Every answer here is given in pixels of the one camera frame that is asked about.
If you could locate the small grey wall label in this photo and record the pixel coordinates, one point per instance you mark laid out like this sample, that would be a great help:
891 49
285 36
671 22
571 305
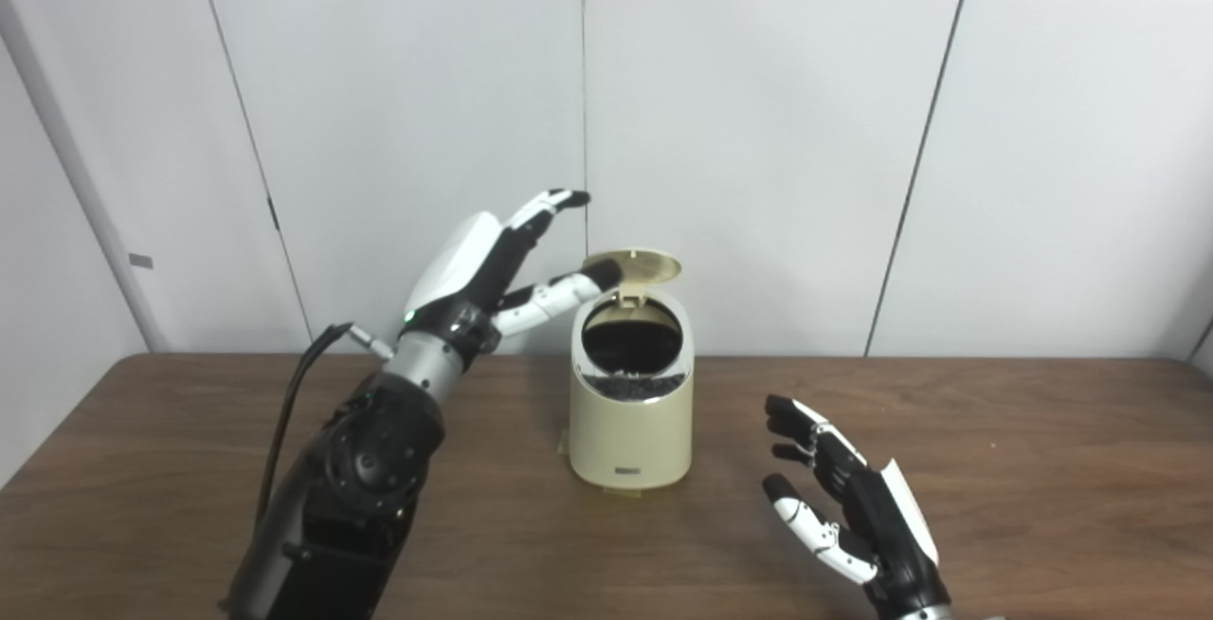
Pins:
141 261

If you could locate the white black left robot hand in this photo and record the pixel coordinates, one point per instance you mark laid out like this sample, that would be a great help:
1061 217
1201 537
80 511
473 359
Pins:
464 264

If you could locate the round cream bin lid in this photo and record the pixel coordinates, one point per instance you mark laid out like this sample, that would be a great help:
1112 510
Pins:
649 264

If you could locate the cream-colored desktop trash bin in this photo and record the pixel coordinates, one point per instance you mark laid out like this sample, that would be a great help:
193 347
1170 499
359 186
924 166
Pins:
633 430

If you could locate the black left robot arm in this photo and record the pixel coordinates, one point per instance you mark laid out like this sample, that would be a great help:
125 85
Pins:
351 487

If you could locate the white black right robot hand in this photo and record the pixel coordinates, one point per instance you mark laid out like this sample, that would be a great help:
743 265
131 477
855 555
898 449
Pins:
862 497

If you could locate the yellow tape under bin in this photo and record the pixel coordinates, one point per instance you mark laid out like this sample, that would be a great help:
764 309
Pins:
623 491

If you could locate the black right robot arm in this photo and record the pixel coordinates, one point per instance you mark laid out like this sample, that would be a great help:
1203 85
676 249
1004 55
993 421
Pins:
933 613

